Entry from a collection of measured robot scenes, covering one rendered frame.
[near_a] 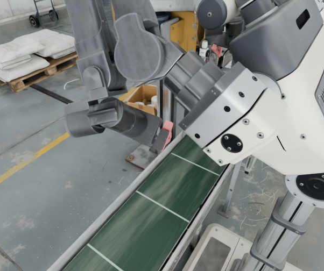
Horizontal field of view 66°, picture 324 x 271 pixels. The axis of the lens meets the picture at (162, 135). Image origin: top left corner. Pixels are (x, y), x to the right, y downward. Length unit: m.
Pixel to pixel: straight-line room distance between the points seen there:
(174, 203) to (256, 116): 1.28
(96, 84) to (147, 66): 0.10
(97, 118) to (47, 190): 1.89
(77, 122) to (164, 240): 1.08
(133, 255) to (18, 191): 1.31
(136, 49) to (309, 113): 0.33
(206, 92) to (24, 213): 2.01
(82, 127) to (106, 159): 1.93
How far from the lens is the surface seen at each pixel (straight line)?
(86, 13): 0.47
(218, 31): 0.90
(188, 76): 0.39
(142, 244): 1.46
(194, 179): 1.71
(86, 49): 0.46
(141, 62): 0.39
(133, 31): 0.40
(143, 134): 0.53
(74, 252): 1.52
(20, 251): 2.09
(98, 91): 0.44
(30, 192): 2.37
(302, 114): 0.53
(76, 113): 0.50
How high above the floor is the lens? 1.69
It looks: 40 degrees down
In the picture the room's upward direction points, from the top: straight up
